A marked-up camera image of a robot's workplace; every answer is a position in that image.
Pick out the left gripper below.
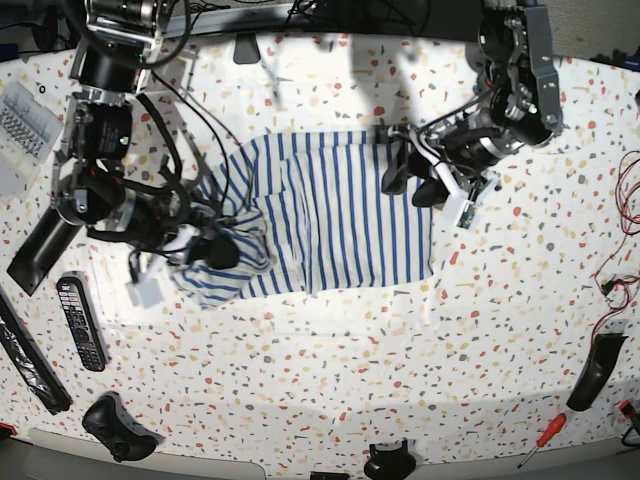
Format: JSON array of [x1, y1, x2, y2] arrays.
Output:
[[381, 124, 500, 230]]

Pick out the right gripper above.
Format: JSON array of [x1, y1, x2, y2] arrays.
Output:
[[126, 224, 240, 308]]

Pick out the blue white striped t-shirt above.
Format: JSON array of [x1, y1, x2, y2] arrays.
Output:
[[170, 131, 432, 308]]

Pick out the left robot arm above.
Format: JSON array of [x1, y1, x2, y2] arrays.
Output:
[[381, 1, 563, 229]]

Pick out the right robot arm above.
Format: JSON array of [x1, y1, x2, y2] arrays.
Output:
[[52, 1, 240, 307]]

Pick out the black tv remote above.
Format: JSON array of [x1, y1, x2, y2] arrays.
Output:
[[56, 275, 108, 372]]

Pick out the black cylinder speaker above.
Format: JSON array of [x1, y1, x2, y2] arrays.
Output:
[[7, 209, 81, 296]]

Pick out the black game controller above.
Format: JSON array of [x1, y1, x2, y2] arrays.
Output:
[[82, 395, 158, 463]]

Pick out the grey clamp at table edge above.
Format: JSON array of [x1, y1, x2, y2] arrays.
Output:
[[233, 33, 261, 65]]

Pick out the long black flat bar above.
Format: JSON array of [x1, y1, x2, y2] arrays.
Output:
[[1, 291, 72, 415]]

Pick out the clear plastic screw box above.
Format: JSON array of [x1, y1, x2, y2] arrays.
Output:
[[1, 80, 63, 202]]

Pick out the small red black clip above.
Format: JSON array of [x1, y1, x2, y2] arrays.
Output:
[[618, 400, 638, 418]]

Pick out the red black wires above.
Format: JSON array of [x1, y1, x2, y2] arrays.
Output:
[[589, 149, 640, 351]]

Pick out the black curved handle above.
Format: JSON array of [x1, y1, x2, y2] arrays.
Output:
[[566, 332, 627, 412]]

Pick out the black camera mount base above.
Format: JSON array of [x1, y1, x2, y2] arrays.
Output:
[[363, 439, 417, 480]]

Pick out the red handled screwdriver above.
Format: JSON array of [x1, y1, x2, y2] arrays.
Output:
[[517, 412, 567, 469]]

